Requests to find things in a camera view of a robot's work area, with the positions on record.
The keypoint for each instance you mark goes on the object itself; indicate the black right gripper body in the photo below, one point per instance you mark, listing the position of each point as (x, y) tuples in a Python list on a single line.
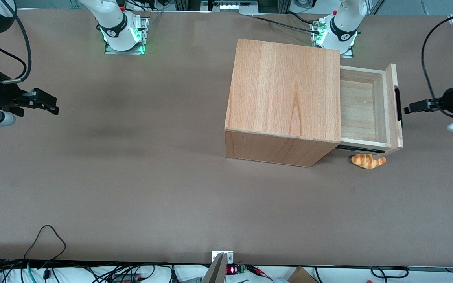
[(1, 95)]

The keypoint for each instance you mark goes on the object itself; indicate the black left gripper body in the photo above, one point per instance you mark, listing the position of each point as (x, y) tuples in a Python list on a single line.
[(448, 99)]

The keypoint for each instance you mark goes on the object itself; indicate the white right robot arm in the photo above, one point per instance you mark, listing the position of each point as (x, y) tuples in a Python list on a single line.
[(112, 19)]

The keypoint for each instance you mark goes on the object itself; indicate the wooden drawer cabinet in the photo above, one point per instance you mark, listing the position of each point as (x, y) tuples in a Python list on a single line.
[(285, 86)]

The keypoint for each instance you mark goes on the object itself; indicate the orange striped bread roll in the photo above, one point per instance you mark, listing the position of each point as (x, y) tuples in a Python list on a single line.
[(364, 162)]

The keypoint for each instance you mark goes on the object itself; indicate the black orange power adapter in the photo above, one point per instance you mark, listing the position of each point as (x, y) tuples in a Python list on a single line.
[(126, 278)]

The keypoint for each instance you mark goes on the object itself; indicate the brown cardboard piece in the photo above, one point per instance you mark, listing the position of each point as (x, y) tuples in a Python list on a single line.
[(301, 276)]

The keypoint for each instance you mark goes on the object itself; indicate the white power strip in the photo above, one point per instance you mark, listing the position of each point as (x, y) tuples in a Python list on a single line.
[(232, 5)]

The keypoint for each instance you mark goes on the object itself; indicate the red black probe leads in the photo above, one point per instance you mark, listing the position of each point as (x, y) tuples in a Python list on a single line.
[(260, 271)]

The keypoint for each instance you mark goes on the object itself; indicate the red digit display module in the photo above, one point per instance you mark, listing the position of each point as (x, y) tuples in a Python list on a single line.
[(232, 270)]

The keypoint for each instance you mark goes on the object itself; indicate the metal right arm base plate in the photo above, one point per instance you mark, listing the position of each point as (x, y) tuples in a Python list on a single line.
[(144, 33)]

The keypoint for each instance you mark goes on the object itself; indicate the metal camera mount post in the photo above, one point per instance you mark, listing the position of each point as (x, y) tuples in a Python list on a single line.
[(216, 271)]

